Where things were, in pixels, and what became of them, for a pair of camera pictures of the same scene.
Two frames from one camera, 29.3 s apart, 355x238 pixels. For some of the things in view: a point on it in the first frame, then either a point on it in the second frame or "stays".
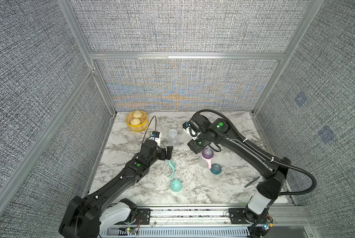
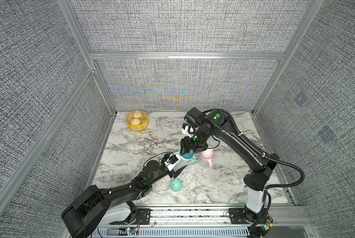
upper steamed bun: (137, 114) stays
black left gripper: (163, 156) → (171, 174)
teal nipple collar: (215, 168) → (186, 156)
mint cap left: (176, 185) stays
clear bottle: (203, 163) stays
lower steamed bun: (135, 121) stays
